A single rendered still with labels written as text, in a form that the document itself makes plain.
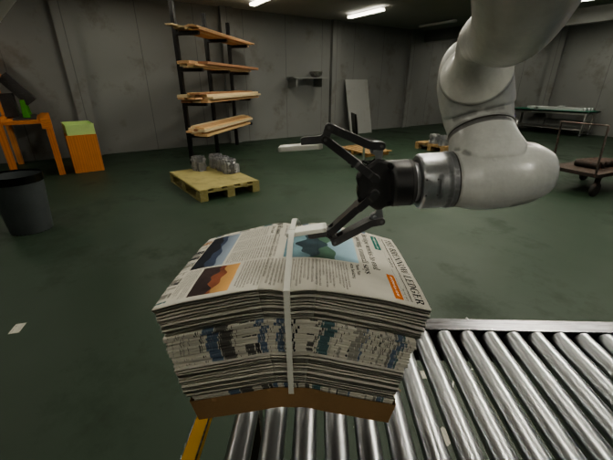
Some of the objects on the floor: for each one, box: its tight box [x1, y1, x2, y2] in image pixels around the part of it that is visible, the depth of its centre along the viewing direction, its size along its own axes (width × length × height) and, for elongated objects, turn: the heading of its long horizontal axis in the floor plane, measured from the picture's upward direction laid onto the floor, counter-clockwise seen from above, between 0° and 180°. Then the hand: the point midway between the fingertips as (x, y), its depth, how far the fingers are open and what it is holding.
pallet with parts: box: [415, 133, 449, 152], centre depth 813 cm, size 135×93×38 cm
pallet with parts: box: [170, 153, 260, 203], centre depth 510 cm, size 136×96×38 cm
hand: (289, 190), depth 56 cm, fingers open, 14 cm apart
